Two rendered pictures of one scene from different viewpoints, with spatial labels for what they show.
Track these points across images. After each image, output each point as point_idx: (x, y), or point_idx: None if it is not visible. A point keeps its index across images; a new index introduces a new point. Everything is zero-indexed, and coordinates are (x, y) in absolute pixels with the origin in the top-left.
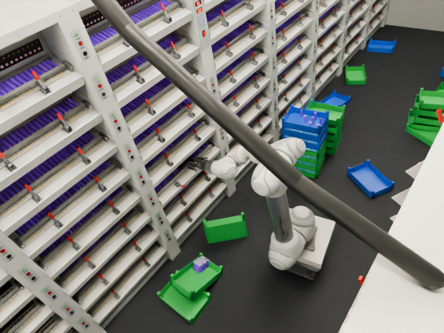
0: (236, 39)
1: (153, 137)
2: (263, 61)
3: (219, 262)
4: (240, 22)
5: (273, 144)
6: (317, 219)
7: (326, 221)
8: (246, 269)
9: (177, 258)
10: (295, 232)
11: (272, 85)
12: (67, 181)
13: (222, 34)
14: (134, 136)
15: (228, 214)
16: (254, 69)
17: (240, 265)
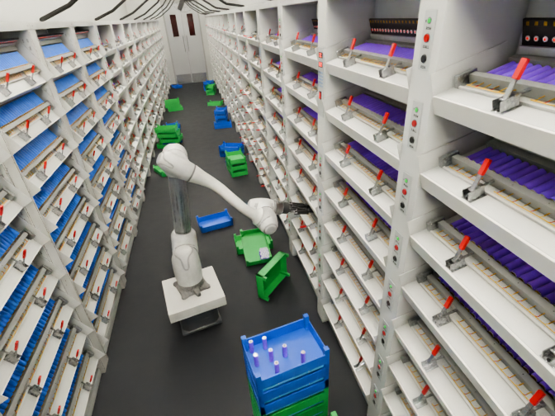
0: (371, 167)
1: (305, 148)
2: (376, 257)
3: (257, 270)
4: (356, 136)
5: (189, 161)
6: (187, 306)
7: (177, 310)
8: (234, 280)
9: (288, 252)
10: (175, 236)
11: (381, 327)
12: (273, 103)
13: (336, 122)
14: (288, 121)
15: (296, 299)
16: (360, 237)
17: (240, 279)
